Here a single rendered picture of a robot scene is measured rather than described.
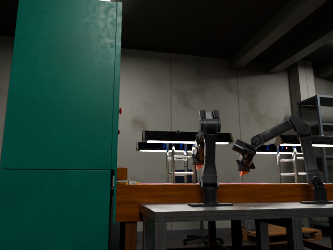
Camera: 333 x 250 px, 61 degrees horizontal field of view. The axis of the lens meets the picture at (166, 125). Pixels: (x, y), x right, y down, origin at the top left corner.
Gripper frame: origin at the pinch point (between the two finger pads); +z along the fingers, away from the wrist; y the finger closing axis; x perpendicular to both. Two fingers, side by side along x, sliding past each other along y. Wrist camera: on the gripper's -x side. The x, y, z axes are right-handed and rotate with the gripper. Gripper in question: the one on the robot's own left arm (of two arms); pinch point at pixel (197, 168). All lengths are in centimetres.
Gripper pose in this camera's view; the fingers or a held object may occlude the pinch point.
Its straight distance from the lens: 172.9
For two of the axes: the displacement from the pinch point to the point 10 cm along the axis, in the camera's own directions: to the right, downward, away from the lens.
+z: -1.3, 7.8, 6.1
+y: -9.8, -0.3, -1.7
